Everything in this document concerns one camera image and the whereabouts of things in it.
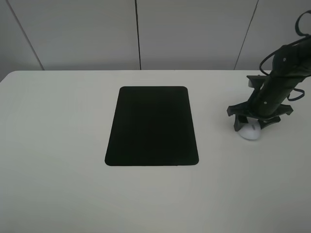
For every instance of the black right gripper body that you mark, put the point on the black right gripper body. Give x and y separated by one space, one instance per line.
266 100

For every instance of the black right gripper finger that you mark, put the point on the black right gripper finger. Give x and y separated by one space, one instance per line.
240 121
267 122

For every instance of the white computer mouse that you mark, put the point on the white computer mouse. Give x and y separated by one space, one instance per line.
250 131

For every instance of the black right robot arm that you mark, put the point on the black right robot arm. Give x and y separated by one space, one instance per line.
291 66

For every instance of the black rectangular mouse pad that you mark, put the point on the black rectangular mouse pad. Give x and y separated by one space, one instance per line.
152 126

